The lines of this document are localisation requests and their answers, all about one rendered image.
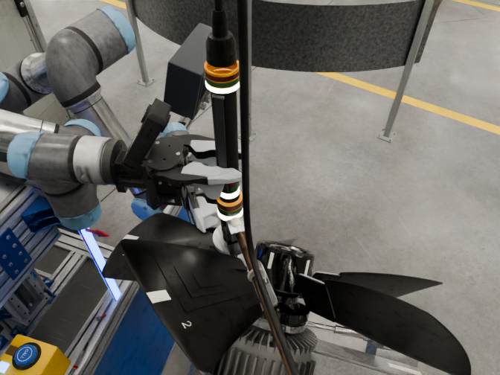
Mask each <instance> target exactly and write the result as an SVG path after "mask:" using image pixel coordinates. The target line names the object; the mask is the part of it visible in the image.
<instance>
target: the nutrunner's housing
mask: <svg viewBox="0 0 500 375"><path fill-rule="evenodd" d="M211 25H212V31H211V32H210V33H209V34H208V37H207V39H206V41H205V45H206V61H207V63H208V64H209V65H212V66H214V67H218V68H224V67H229V66H231V65H233V64H235V62H236V61H237V52H236V40H235V38H234V36H233V34H232V32H230V31H229V30H228V16H227V13H226V11H225V8H223V10H222V11H215V9H213V11H212V14H211ZM224 226H226V221H224V220H222V219H221V227H224ZM222 234H223V229H222ZM223 239H224V241H226V239H225V236H224V234H223Z"/></svg>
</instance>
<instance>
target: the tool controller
mask: <svg viewBox="0 0 500 375"><path fill-rule="evenodd" d="M211 31H212V27H209V26H207V25H204V24H202V23H199V24H198V25H197V26H196V27H195V29H194V30H193V31H192V33H191V34H190V35H189V37H188V38H187V39H186V40H185V41H184V42H183V44H182V45H181V46H180V48H179V49H178V50H177V52H176V53H175V54H174V55H173V56H172V57H171V59H170V60H169V61H168V64H167V76H166V83H165V90H164V102H165V103H167V104H169V105H171V106H172V107H171V110H170V111H171V112H174V113H176V114H178V115H181V116H183V117H186V118H190V119H191V120H193V119H194V117H195V116H196V114H197V113H198V111H199V109H201V110H204V111H205V109H206V107H207V104H205V103H204V102H206V103H210V101H211V98H210V97H208V95H209V93H210V92H211V91H210V90H209V89H208V88H207V87H206V85H205V70H204V64H205V62H206V45H205V41H206V39H207V37H208V34H209V33H210V32H211Z"/></svg>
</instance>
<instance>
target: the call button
mask: <svg viewBox="0 0 500 375"><path fill-rule="evenodd" d="M36 356H37V350H36V348H35V347H34V346H33V345H31V344H27V345H22V347H20V348H19V349H18V350H17V351H16V354H15V357H14V359H15V362H16V363H17V364H18V365H20V366H26V365H29V364H30V363H32V362H33V361H34V360H35V358H36Z"/></svg>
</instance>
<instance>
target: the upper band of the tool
mask: <svg viewBox="0 0 500 375"><path fill-rule="evenodd" d="M208 66H209V67H208ZM204 67H205V71H206V73H208V74H209V75H211V76H214V77H229V76H231V75H234V74H236V73H237V72H238V71H239V61H238V60H237V61H236V62H235V64H233V65H231V66H229V67H224V68H219V70H218V67H214V66H212V65H211V67H210V65H209V64H208V63H207V61H206V62H205V64H204ZM228 68H229V70H228ZM214 69H216V70H214ZM238 77H239V76H238ZM238 77H237V78H238ZM237 78H236V79H237ZM207 79H208V78H207ZM236 79H234V80H236ZM208 80H209V79H208ZM234 80H232V81H234ZM211 81H212V82H215V81H213V80H211ZM229 82H231V81H228V82H215V83H229ZM208 85H209V84H208ZM234 86H235V85H234ZM211 87H213V86H211ZM231 87H233V86H231ZM231 87H228V88H231ZM213 88H216V89H228V88H217V87H213Z"/></svg>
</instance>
